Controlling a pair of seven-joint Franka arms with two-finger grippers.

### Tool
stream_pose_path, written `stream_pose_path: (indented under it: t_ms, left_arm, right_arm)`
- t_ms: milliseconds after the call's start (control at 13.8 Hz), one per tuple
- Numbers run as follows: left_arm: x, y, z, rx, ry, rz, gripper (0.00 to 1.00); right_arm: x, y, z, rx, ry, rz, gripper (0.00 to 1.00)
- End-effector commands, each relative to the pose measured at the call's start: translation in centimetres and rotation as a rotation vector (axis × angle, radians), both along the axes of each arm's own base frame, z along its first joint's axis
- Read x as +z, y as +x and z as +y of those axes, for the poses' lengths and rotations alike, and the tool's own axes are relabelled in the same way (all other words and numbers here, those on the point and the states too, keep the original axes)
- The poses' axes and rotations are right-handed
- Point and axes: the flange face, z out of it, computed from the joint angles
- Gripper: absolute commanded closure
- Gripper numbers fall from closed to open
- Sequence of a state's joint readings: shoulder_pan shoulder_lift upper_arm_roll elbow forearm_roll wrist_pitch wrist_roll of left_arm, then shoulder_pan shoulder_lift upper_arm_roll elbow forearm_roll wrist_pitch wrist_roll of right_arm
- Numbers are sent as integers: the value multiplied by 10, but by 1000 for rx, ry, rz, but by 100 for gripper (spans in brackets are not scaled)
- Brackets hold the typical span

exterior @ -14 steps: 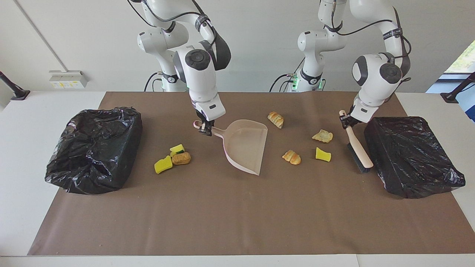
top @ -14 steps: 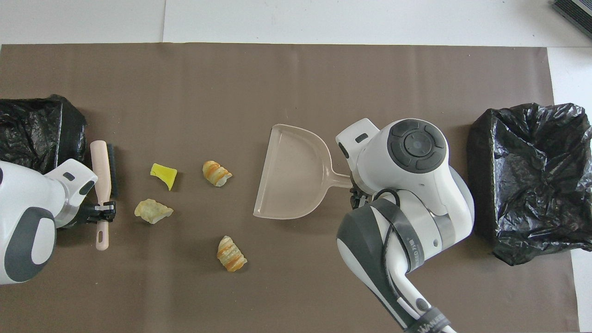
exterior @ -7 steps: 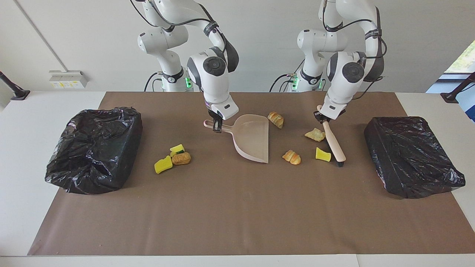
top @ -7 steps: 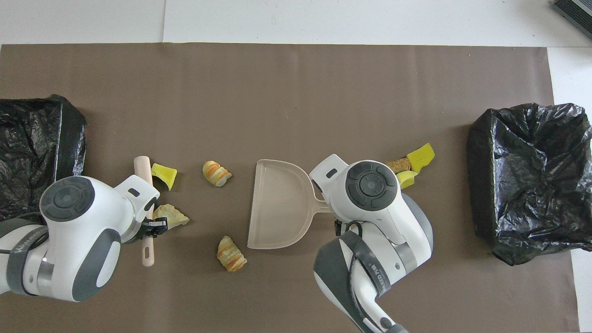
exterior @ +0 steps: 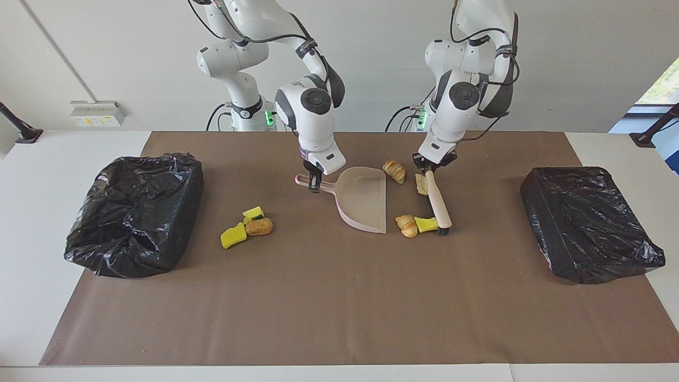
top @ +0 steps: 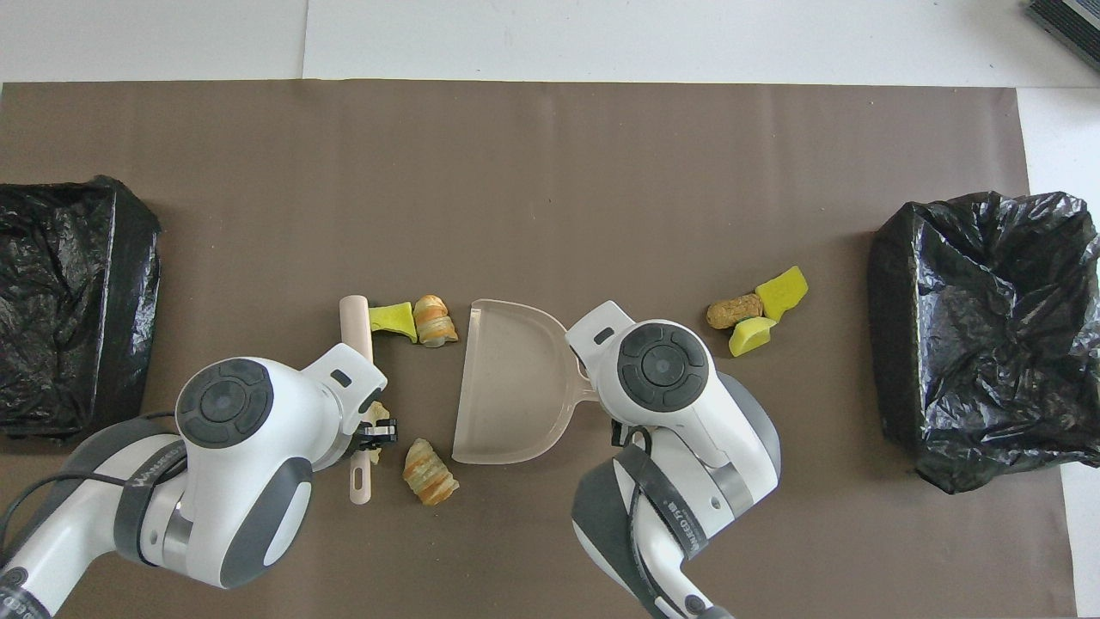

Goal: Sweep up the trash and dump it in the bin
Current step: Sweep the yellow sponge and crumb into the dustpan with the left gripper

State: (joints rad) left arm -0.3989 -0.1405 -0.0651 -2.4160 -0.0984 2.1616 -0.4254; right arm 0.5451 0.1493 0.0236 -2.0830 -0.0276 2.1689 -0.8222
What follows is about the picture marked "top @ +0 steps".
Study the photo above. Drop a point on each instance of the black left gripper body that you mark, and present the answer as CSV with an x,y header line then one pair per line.
x,y
364,443

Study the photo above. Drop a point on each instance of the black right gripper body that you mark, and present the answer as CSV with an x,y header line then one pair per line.
x,y
620,432

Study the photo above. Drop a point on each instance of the pale pastry piece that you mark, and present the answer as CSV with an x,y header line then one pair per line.
x,y
379,413

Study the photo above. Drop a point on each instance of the large striped croissant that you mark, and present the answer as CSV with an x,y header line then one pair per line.
x,y
430,473

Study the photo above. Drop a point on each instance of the yellow sponge piece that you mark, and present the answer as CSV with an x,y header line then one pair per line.
x,y
750,337
782,293
394,318

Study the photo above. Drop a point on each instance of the beige brush with black bristles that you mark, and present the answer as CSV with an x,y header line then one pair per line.
x,y
355,322

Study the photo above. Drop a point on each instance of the small golden croissant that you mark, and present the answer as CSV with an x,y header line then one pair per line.
x,y
434,321

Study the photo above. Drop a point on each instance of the pale pink plastic dustpan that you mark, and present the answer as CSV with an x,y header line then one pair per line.
x,y
507,387

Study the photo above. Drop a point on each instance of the brown peanut-shaped bread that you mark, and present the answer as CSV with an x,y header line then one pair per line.
x,y
733,311

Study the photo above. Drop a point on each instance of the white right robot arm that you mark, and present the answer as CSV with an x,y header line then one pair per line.
x,y
687,404

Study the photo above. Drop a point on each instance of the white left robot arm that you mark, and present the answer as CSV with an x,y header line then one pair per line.
x,y
223,481

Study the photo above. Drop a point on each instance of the black bin with taut bag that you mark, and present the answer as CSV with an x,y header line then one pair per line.
x,y
69,309

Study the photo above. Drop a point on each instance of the black bin with crumpled bag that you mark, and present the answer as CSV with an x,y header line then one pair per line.
x,y
988,344

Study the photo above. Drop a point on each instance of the brown paper table mat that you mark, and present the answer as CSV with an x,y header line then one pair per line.
x,y
550,155

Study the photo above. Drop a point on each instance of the dark grey ribbed device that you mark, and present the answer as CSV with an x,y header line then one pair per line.
x,y
1070,26

